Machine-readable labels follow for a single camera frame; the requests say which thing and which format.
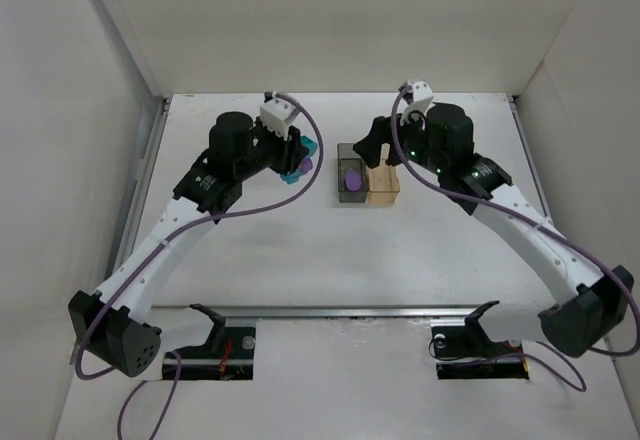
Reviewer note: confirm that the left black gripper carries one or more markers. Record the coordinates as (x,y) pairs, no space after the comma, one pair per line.
(291,150)

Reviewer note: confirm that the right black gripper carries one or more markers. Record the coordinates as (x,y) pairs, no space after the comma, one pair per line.
(396,142)

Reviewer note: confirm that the teal lego brick stack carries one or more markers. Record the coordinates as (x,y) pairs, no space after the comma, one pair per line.
(306,164)

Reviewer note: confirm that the purple paw lego brick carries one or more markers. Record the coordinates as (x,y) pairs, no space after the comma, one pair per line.
(352,181)

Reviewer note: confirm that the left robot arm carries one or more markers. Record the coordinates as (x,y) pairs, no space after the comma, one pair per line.
(114,322)

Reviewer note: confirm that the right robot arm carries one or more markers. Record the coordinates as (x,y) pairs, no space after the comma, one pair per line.
(588,300)

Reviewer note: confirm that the orange transparent container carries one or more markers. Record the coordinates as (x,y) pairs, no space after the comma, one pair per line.
(383,181)

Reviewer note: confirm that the grey transparent container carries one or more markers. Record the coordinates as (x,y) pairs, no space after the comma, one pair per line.
(348,159)

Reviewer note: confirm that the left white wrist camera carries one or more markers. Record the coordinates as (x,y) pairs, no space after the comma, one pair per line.
(278,115)

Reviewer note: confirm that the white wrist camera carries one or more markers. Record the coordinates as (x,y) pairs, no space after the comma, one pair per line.
(278,115)
(418,96)

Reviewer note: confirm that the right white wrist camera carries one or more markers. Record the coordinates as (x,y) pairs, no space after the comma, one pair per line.
(418,96)

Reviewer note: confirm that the metal rail front edge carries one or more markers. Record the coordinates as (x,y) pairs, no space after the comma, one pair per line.
(342,312)

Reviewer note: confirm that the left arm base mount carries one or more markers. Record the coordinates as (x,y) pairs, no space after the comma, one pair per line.
(220,350)

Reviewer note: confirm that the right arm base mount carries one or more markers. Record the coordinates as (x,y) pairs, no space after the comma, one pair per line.
(463,351)

